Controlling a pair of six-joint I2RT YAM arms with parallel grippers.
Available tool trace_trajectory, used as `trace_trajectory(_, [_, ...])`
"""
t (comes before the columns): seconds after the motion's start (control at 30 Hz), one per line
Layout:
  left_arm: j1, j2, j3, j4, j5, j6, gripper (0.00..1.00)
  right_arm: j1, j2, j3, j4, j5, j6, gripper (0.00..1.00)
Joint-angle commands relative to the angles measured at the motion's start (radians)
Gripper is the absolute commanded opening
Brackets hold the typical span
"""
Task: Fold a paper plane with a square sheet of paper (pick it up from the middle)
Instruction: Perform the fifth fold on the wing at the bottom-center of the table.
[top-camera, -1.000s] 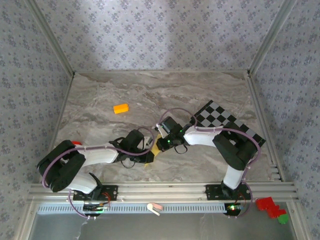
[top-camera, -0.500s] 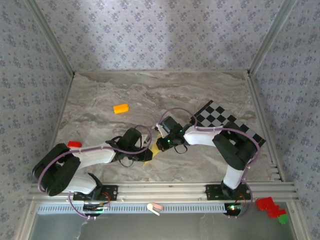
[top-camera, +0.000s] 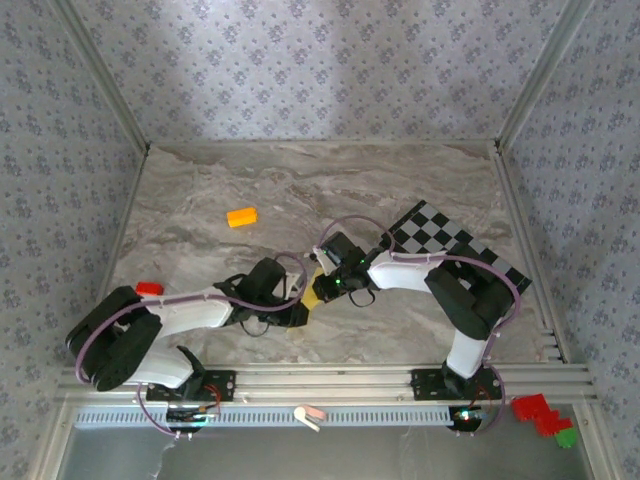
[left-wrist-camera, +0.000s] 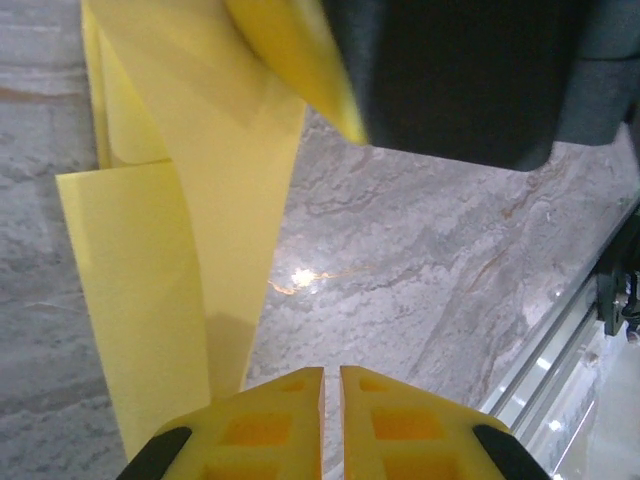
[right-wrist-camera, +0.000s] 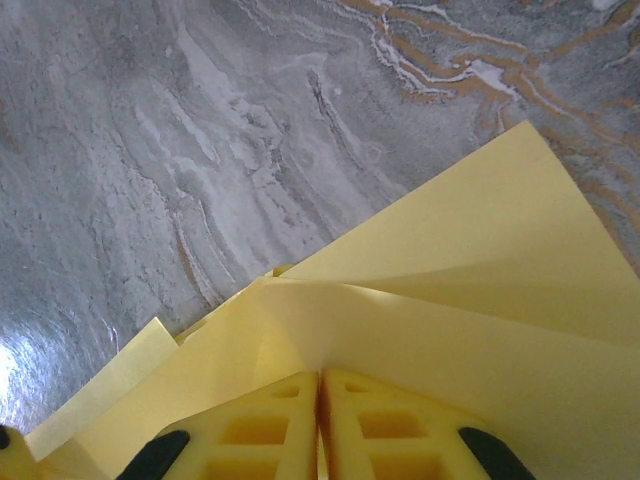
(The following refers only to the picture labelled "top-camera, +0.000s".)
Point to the pale yellow paper sheet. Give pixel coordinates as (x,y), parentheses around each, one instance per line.
(312,297)

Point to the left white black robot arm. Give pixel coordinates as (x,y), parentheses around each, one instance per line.
(190,310)

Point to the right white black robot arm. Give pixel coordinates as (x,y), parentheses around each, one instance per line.
(400,272)

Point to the grey metal sheet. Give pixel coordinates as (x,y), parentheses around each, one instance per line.
(325,455)

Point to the orange block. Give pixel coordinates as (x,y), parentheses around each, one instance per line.
(242,218)

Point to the white pink clip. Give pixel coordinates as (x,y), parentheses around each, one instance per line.
(310,416)

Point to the black grey checkerboard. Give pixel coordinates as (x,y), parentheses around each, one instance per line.
(435,225)

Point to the red block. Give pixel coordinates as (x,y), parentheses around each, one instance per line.
(150,288)

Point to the red toy brick stack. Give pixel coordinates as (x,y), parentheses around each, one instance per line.
(532,407)

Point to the green toy brick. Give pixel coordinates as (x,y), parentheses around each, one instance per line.
(566,439)

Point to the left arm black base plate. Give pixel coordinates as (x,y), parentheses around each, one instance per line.
(225,385)

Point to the aluminium frame rail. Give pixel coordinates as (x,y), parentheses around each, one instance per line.
(325,382)

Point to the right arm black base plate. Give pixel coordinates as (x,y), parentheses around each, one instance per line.
(425,385)

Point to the aluminium side rail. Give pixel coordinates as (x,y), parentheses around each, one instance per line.
(530,240)

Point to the aluminium corner post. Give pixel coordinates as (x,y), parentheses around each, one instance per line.
(100,75)
(545,75)

